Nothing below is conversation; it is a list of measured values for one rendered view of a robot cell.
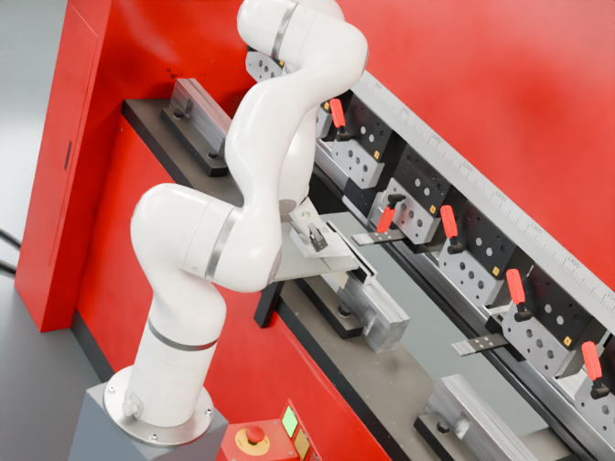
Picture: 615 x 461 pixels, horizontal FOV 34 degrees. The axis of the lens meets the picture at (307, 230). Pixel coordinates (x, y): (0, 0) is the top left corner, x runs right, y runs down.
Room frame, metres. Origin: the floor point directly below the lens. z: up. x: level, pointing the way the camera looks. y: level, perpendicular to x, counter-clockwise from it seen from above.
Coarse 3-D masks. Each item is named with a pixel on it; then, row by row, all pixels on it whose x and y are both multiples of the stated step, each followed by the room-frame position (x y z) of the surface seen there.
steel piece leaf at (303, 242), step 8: (296, 232) 1.90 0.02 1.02; (296, 240) 1.90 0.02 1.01; (304, 240) 1.92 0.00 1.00; (328, 240) 1.96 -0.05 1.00; (304, 248) 1.87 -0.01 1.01; (312, 248) 1.90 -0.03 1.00; (328, 248) 1.92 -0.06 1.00; (336, 248) 1.93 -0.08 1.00; (312, 256) 1.87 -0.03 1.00; (320, 256) 1.88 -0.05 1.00; (328, 256) 1.89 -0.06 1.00
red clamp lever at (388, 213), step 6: (390, 198) 1.81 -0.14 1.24; (396, 198) 1.81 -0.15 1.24; (402, 198) 1.82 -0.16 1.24; (390, 204) 1.82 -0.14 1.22; (384, 210) 1.81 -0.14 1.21; (390, 210) 1.81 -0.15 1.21; (384, 216) 1.81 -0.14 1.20; (390, 216) 1.81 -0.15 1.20; (384, 222) 1.81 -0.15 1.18; (390, 222) 1.82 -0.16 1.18; (378, 228) 1.81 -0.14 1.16; (384, 228) 1.81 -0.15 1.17
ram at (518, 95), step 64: (384, 0) 2.03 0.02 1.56; (448, 0) 1.91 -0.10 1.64; (512, 0) 1.81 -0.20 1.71; (576, 0) 1.72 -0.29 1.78; (384, 64) 1.98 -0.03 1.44; (448, 64) 1.87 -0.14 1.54; (512, 64) 1.77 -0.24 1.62; (576, 64) 1.68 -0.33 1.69; (448, 128) 1.82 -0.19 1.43; (512, 128) 1.72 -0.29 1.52; (576, 128) 1.64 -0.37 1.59; (512, 192) 1.68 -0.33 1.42; (576, 192) 1.59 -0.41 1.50; (576, 256) 1.55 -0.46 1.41
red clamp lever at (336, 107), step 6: (330, 102) 2.00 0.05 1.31; (336, 102) 2.00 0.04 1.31; (336, 108) 1.99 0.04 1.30; (336, 114) 1.99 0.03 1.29; (342, 114) 1.99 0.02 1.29; (336, 120) 1.98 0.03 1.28; (342, 120) 1.99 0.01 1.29; (336, 126) 1.98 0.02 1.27; (342, 126) 1.98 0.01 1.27; (342, 132) 1.97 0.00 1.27; (336, 138) 1.96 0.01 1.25; (342, 138) 1.96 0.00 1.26; (348, 138) 1.97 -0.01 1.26
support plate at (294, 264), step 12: (288, 228) 1.95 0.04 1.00; (324, 228) 2.00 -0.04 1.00; (288, 240) 1.90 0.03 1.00; (288, 252) 1.85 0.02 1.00; (300, 252) 1.87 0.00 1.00; (288, 264) 1.81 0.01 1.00; (300, 264) 1.82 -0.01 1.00; (312, 264) 1.84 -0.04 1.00; (324, 264) 1.86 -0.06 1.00; (336, 264) 1.87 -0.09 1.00; (348, 264) 1.89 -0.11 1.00; (276, 276) 1.75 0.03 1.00; (288, 276) 1.76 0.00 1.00; (300, 276) 1.79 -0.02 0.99
